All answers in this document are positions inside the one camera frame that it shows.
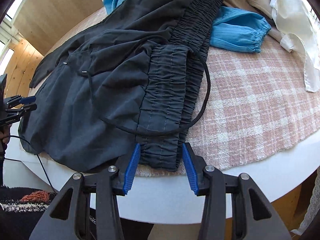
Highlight black drawstring pants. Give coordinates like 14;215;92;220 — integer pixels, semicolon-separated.
18;0;224;172

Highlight person's left hand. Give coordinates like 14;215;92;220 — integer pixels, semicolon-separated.
0;125;12;152

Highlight pine plank panel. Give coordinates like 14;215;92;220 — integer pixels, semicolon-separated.
4;39;43;98

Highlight large light wooden board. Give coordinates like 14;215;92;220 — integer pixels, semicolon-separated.
12;0;103;55

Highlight pink plaid tablecloth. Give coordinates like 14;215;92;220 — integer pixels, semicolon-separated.
27;6;320;178

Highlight blue striped garment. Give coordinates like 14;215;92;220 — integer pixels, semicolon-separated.
103;0;271;54

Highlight white garment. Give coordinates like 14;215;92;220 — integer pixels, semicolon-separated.
270;0;319;92

